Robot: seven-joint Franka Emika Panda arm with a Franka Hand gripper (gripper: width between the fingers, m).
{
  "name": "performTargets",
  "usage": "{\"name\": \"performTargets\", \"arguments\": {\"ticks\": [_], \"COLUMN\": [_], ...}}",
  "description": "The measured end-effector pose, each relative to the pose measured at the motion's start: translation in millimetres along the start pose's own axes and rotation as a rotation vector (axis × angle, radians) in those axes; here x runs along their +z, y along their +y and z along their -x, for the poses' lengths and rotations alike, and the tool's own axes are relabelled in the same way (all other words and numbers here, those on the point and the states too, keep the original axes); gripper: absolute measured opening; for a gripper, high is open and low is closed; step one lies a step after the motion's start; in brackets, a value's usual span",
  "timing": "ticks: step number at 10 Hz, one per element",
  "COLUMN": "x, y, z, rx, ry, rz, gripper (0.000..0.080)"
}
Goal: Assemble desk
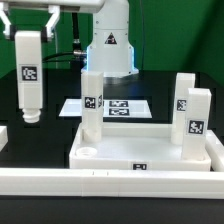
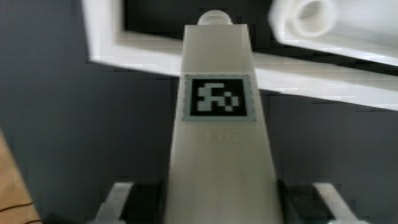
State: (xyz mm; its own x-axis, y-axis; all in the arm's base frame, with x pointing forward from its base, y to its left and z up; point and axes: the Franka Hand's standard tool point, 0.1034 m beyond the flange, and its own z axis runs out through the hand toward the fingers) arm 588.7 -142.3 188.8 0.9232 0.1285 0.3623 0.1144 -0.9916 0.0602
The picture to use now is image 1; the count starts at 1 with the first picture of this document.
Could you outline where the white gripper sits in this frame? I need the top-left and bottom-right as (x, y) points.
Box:
(0, 0), (106, 42)

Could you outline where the white desk top tray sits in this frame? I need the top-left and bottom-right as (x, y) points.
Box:
(69, 122), (211, 172)

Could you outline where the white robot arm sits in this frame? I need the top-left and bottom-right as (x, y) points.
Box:
(0, 0), (139, 79)

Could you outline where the white U-shaped marker base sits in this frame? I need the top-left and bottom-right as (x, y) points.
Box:
(59, 99), (152, 118)

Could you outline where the white L-shaped obstacle fence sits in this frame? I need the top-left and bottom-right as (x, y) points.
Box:
(0, 129), (224, 200)

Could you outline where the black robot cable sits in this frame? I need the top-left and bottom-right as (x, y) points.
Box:
(41, 13), (88, 64)

